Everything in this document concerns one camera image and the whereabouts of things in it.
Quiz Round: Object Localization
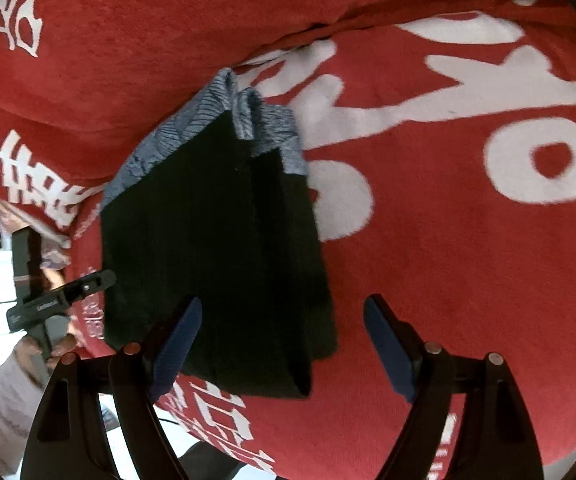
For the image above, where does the operator left hand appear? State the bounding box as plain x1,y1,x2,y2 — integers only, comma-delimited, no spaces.
14,266,80,391

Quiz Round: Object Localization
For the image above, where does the red printed bed blanket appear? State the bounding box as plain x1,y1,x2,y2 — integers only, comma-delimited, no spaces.
0,0,576,479

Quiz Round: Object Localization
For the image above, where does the pink sleeved left forearm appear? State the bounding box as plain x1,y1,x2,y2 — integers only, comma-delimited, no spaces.
0,354,42,477

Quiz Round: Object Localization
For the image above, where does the black pants grey waistband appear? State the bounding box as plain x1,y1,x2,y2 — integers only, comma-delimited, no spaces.
101,68,337,399

